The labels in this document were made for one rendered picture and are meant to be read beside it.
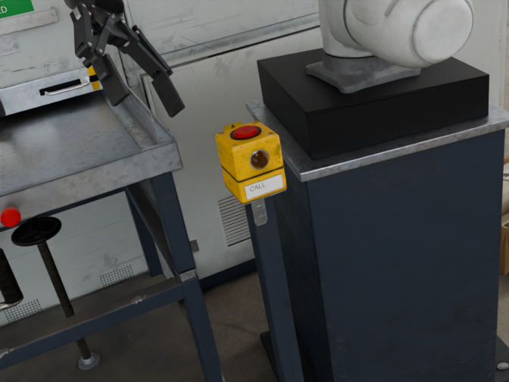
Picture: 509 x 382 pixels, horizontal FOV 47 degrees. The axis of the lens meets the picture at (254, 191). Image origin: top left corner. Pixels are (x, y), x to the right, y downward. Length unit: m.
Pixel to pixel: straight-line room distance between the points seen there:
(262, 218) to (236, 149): 0.15
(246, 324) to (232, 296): 0.16
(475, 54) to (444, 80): 1.11
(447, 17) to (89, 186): 0.66
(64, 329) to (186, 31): 0.91
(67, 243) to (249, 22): 0.87
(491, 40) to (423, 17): 1.43
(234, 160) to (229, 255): 1.19
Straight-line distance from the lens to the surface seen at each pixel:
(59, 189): 1.08
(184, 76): 1.77
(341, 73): 1.21
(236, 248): 2.05
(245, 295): 2.05
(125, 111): 1.31
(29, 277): 1.94
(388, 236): 1.26
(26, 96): 1.44
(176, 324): 1.73
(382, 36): 0.99
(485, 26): 2.33
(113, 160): 1.08
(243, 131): 0.91
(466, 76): 1.24
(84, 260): 1.93
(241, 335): 1.90
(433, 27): 0.96
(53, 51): 1.43
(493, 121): 1.25
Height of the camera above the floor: 1.25
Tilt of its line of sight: 28 degrees down
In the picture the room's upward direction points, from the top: 11 degrees counter-clockwise
